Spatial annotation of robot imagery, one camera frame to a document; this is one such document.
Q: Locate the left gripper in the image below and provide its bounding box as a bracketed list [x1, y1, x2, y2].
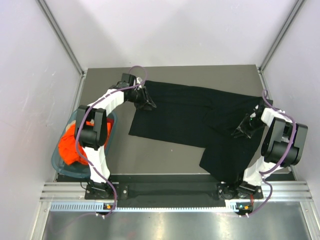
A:
[127, 86, 156, 111]

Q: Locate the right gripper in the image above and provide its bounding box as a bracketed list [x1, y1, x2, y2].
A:
[233, 113, 268, 138]

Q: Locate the black t-shirt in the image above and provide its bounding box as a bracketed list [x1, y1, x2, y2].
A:
[129, 81, 264, 184]

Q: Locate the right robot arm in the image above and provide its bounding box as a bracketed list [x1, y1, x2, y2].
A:
[217, 96, 308, 200]

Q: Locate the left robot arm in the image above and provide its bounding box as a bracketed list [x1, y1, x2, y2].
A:
[74, 73, 157, 199]

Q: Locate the beige garment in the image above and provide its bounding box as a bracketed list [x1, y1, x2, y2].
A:
[65, 120, 94, 131]

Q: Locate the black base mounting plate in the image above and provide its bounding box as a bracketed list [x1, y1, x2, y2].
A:
[84, 173, 263, 208]

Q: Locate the orange t-shirt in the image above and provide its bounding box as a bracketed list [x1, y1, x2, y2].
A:
[58, 118, 114, 166]

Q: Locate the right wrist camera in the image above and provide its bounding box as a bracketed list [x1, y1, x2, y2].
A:
[249, 103, 268, 120]

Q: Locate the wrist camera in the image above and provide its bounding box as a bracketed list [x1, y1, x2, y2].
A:
[120, 73, 140, 87]
[249, 103, 268, 120]

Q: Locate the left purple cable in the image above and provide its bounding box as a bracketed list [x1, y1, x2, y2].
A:
[74, 65, 148, 218]

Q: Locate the purple cable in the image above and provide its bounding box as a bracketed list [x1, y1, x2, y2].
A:
[246, 89, 300, 217]
[74, 65, 148, 218]

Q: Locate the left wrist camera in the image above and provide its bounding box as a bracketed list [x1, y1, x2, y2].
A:
[120, 73, 140, 87]

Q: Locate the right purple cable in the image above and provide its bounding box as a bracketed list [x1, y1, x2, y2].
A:
[246, 89, 300, 217]

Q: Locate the aluminium frame rail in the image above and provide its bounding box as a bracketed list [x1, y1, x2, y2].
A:
[40, 181, 313, 202]

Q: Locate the left corner aluminium post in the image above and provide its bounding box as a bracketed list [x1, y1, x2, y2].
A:
[35, 0, 85, 76]

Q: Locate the corner aluminium post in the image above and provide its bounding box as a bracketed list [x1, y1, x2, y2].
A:
[35, 0, 85, 76]
[258, 0, 306, 73]

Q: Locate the right corner aluminium post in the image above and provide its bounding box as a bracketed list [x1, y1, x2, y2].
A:
[258, 0, 306, 73]

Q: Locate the slotted cable duct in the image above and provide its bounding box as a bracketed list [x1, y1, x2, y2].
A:
[50, 201, 239, 213]

